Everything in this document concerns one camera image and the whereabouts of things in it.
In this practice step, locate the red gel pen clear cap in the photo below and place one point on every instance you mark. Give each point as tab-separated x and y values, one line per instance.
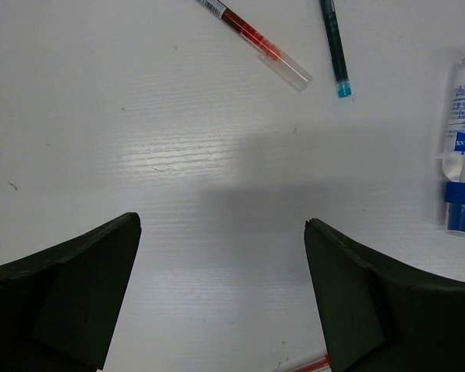
270	54

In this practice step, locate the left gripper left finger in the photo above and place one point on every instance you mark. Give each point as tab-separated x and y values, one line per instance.
59	307

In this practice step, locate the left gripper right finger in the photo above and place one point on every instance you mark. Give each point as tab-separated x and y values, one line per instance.
379	314

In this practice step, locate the blue gel pen teal end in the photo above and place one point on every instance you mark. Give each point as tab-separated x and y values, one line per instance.
335	48

